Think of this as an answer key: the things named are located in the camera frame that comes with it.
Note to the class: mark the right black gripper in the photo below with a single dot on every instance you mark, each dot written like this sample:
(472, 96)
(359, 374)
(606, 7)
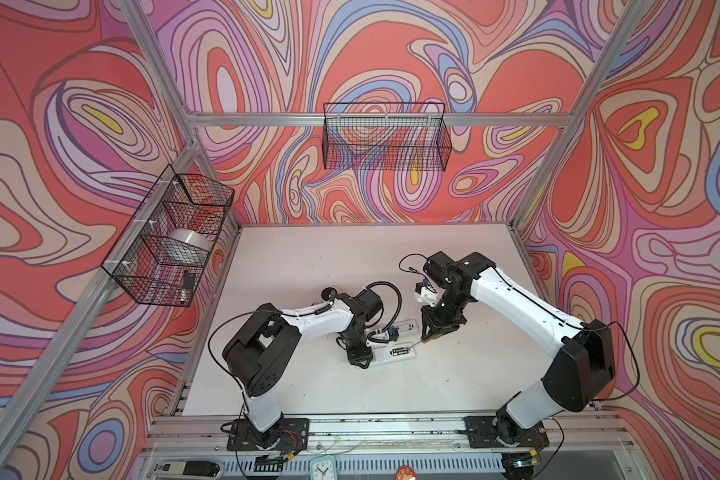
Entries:
(436, 326)

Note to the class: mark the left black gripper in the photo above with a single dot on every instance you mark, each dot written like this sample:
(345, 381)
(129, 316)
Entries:
(359, 359)

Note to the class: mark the orange handled screwdriver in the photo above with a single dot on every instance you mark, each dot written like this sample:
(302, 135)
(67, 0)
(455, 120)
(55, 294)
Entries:
(420, 342)

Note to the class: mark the white remote with batteries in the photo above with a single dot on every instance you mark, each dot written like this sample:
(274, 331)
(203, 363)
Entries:
(404, 331)

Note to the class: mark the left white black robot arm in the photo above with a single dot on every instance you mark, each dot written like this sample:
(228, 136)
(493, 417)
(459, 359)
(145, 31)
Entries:
(259, 353)

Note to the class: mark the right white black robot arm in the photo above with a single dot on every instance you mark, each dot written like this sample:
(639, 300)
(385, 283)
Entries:
(582, 354)

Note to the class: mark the pink round speaker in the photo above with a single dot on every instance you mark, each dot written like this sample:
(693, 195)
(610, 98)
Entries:
(329, 294)

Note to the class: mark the small white clock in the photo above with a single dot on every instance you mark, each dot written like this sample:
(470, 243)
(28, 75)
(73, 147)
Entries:
(323, 468)

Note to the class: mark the white tape roll in basket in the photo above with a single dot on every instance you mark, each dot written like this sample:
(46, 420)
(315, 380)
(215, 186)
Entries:
(186, 247)

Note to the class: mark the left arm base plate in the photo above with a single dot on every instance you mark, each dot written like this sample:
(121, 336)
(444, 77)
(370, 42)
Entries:
(289, 434)

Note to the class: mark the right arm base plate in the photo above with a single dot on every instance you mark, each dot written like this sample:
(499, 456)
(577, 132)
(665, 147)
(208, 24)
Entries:
(492, 432)

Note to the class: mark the black wire basket on back wall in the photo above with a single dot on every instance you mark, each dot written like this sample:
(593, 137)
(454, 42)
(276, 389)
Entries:
(393, 136)

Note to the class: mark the black wire basket on wall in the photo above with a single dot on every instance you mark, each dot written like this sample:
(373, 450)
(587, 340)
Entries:
(176, 200)
(393, 136)

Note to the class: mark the black white device on rail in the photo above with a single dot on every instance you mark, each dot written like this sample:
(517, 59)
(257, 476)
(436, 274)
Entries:
(187, 470)

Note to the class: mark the black wire basket on left wall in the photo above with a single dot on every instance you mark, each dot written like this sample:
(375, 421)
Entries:
(176, 200)

